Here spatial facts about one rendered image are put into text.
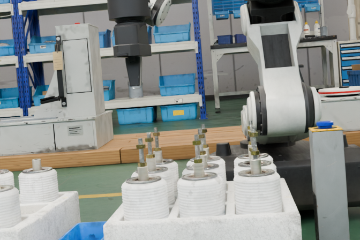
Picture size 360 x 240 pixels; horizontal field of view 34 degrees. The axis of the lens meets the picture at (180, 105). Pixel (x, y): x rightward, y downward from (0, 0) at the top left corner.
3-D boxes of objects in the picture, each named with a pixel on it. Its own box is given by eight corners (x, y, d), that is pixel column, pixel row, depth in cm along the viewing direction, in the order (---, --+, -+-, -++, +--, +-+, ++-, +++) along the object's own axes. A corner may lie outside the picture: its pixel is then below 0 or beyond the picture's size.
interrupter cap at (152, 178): (130, 179, 128) (130, 175, 128) (164, 177, 127) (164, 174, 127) (121, 186, 120) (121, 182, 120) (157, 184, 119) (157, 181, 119)
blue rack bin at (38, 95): (45, 104, 653) (44, 85, 652) (79, 101, 651) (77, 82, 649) (31, 106, 603) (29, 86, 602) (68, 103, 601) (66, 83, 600)
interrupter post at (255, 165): (262, 175, 120) (261, 159, 120) (250, 176, 120) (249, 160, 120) (261, 173, 122) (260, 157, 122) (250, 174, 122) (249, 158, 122)
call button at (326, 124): (315, 129, 140) (314, 121, 140) (332, 128, 140) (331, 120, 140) (317, 131, 136) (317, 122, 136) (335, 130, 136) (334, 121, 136)
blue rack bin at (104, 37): (79, 52, 646) (77, 33, 645) (113, 50, 644) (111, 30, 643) (68, 51, 596) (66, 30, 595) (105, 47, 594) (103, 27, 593)
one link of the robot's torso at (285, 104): (254, 145, 168) (240, 23, 194) (316, 141, 167) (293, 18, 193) (255, 117, 155) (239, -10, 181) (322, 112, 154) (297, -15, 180)
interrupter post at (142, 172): (139, 181, 125) (138, 165, 125) (150, 180, 124) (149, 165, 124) (136, 183, 122) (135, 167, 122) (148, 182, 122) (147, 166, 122)
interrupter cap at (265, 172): (276, 177, 117) (276, 173, 117) (238, 179, 118) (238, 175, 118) (272, 170, 125) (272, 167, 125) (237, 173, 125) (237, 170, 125)
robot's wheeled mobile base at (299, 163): (203, 182, 236) (196, 100, 234) (333, 173, 233) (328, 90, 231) (200, 223, 173) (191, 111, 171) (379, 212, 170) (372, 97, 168)
